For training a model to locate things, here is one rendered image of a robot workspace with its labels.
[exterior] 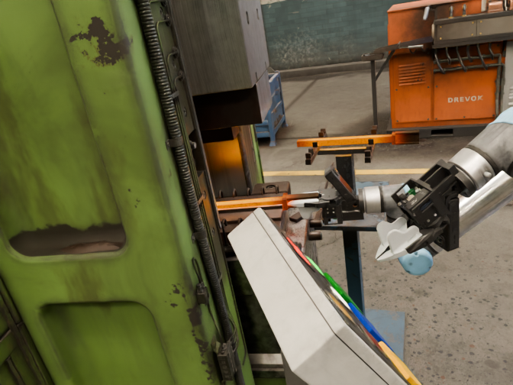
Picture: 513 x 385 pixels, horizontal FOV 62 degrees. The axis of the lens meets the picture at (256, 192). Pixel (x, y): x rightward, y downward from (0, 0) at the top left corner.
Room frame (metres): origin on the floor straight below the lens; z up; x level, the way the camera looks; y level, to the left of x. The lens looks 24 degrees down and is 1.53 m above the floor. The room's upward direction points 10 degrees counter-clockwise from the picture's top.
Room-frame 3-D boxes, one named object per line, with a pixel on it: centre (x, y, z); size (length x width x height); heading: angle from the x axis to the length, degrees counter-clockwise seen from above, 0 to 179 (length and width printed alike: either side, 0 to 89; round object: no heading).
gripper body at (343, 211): (1.08, -0.23, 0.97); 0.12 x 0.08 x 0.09; 77
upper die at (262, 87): (1.14, 0.14, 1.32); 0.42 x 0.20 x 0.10; 77
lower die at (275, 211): (1.14, 0.14, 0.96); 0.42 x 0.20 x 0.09; 77
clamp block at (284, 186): (1.28, -0.05, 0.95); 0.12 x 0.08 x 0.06; 77
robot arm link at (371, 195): (1.06, -0.31, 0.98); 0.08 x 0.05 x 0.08; 167
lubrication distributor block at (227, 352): (0.75, 0.14, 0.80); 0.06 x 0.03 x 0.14; 167
